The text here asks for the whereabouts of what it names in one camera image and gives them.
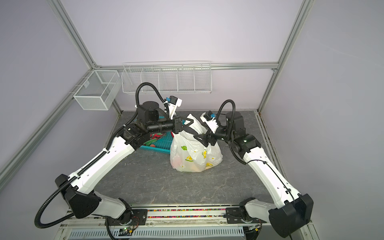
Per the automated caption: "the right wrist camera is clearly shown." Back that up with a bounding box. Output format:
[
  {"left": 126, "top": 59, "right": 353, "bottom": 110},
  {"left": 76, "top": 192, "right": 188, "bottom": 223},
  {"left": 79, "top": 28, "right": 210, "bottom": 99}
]
[{"left": 200, "top": 111, "right": 219, "bottom": 134}]

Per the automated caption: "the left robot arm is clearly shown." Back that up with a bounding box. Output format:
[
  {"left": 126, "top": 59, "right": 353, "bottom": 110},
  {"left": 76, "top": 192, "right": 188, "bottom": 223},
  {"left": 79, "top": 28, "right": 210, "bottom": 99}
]
[{"left": 34, "top": 82, "right": 186, "bottom": 229}]

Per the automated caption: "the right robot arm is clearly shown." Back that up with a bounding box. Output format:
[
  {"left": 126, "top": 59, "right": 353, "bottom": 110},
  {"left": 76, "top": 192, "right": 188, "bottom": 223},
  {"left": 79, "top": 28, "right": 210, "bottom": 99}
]
[{"left": 195, "top": 100, "right": 314, "bottom": 238}]

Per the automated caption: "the white wire shelf basket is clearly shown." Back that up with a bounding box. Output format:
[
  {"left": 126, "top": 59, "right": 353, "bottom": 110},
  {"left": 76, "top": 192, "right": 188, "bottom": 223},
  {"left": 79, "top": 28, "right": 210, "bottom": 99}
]
[{"left": 121, "top": 61, "right": 213, "bottom": 94}]

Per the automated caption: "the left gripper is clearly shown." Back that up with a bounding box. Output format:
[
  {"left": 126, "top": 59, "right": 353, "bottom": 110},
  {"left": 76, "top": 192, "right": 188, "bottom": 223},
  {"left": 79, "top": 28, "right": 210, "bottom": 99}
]
[{"left": 148, "top": 114, "right": 194, "bottom": 135}]

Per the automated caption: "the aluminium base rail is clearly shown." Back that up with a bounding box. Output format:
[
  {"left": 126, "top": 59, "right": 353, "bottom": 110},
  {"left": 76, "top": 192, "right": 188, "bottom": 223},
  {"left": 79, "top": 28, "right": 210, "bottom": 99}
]
[{"left": 53, "top": 204, "right": 319, "bottom": 240}]

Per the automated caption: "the white mesh box basket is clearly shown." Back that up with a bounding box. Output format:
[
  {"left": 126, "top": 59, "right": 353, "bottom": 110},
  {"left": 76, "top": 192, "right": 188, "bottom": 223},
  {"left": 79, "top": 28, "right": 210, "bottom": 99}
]
[{"left": 74, "top": 70, "right": 122, "bottom": 111}]

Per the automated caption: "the teal plastic basket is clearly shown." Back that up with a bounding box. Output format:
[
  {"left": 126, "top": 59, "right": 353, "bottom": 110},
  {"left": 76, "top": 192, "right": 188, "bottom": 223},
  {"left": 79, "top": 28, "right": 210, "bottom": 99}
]
[{"left": 141, "top": 132, "right": 174, "bottom": 154}]

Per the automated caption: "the white plastic bag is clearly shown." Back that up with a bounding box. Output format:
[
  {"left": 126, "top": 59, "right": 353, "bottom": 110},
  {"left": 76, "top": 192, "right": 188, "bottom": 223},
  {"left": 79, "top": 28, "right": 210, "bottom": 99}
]
[{"left": 170, "top": 131, "right": 223, "bottom": 172}]

